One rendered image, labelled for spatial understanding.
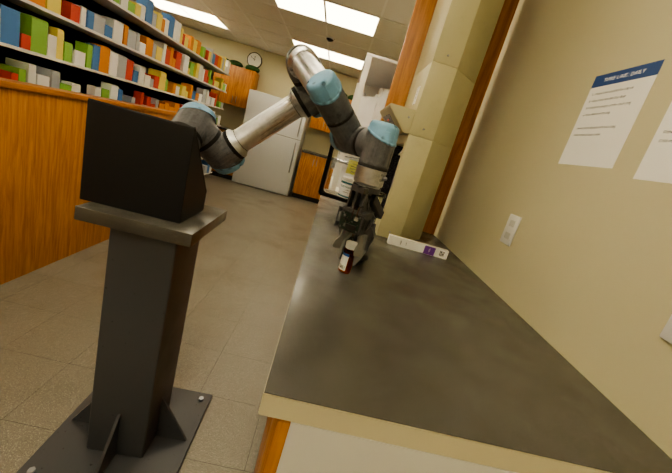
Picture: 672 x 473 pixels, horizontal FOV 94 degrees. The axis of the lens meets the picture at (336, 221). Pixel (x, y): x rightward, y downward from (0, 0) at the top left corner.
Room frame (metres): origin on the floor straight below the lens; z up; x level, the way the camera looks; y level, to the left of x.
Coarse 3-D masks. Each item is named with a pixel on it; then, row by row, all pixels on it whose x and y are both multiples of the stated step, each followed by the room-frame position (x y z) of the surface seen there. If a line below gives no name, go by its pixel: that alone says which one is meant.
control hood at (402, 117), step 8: (392, 104) 1.42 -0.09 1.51; (384, 112) 1.61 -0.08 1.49; (392, 112) 1.44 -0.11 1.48; (400, 112) 1.42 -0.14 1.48; (408, 112) 1.42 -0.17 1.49; (384, 120) 1.72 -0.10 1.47; (400, 120) 1.42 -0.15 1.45; (408, 120) 1.42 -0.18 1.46; (400, 128) 1.44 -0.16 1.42; (408, 128) 1.42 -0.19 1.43
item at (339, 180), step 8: (328, 152) 1.76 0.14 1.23; (336, 152) 1.76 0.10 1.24; (344, 160) 1.75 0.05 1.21; (352, 160) 1.75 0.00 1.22; (336, 168) 1.76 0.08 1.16; (344, 168) 1.75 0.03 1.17; (352, 168) 1.75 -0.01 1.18; (328, 176) 1.76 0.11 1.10; (336, 176) 1.75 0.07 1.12; (344, 176) 1.75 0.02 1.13; (352, 176) 1.75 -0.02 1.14; (328, 184) 1.76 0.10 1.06; (336, 184) 1.75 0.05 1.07; (344, 184) 1.75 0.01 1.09; (328, 192) 1.76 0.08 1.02; (336, 192) 1.75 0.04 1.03; (344, 192) 1.75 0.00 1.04
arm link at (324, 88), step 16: (304, 48) 1.03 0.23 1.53; (288, 64) 1.03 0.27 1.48; (304, 64) 0.92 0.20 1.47; (320, 64) 0.92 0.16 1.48; (304, 80) 0.87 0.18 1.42; (320, 80) 0.74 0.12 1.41; (336, 80) 0.75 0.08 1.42; (320, 96) 0.74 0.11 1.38; (336, 96) 0.75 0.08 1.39; (320, 112) 0.78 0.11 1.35; (336, 112) 0.77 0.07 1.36; (352, 112) 0.80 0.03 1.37
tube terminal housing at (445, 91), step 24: (432, 72) 1.43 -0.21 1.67; (456, 72) 1.43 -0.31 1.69; (408, 96) 1.72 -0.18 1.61; (432, 96) 1.43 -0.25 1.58; (456, 96) 1.48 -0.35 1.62; (432, 120) 1.43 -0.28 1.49; (456, 120) 1.54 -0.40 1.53; (408, 144) 1.43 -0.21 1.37; (432, 144) 1.44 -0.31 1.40; (408, 168) 1.43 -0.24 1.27; (432, 168) 1.49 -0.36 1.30; (408, 192) 1.43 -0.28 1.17; (432, 192) 1.55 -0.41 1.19; (384, 216) 1.43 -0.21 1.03; (408, 216) 1.44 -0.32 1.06
